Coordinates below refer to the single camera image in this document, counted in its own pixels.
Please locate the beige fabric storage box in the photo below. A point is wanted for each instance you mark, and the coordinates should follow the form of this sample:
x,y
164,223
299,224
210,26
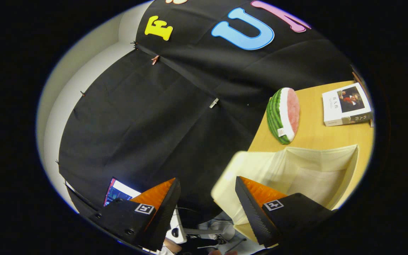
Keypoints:
x,y
313,177

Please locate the silver cloth clip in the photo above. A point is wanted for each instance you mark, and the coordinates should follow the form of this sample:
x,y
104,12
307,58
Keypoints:
x,y
214,102

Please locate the lit monitor screen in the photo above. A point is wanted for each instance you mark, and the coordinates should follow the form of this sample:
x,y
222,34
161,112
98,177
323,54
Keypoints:
x,y
119,191

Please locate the red cloth clip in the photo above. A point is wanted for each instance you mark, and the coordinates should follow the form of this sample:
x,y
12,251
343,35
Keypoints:
x,y
155,59

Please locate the watermelon slice plush toy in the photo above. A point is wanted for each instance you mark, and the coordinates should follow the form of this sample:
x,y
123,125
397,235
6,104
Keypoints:
x,y
278,117

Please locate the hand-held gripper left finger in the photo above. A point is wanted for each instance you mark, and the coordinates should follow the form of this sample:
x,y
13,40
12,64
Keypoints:
x,y
166,216

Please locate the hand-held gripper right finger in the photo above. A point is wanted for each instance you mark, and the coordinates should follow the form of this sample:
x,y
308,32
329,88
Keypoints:
x,y
251,216

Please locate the white portrait cover book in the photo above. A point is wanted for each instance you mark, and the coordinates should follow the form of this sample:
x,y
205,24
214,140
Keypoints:
x,y
331,109

